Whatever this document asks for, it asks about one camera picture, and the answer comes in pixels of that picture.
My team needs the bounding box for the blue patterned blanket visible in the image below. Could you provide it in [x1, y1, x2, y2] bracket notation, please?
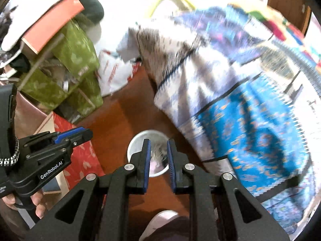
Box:
[125, 5, 321, 231]

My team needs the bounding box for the colourful patchwork blanket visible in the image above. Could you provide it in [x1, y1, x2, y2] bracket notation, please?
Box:
[228, 2, 321, 68]

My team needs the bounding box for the red patterned gift box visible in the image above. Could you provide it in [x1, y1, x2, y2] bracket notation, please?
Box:
[53, 112, 106, 190]

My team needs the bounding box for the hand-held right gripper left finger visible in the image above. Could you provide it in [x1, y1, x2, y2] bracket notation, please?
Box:
[25, 138, 151, 241]

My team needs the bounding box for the pink crumpled paper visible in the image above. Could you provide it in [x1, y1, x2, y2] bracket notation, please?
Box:
[150, 159, 163, 175]

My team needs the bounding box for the white plastic bag red print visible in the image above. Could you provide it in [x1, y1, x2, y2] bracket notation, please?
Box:
[98, 50, 141, 96]

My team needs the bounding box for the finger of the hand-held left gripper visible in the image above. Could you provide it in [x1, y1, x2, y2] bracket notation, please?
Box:
[65, 130, 93, 147]
[54, 127, 86, 143]

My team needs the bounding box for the dark green cushion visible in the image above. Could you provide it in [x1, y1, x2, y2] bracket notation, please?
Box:
[60, 0, 104, 28]

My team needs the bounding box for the braided black white cable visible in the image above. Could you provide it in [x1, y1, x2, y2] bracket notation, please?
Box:
[0, 137, 20, 168]

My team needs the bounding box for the orange box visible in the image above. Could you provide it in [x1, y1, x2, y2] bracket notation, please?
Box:
[21, 0, 85, 54]

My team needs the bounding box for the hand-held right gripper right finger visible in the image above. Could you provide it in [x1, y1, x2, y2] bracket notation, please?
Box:
[167, 138, 291, 241]

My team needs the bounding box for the brown wooden door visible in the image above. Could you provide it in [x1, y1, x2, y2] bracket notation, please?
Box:
[267, 0, 311, 36]

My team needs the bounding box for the person's left hand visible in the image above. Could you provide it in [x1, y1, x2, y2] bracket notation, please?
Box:
[2, 189, 47, 219]

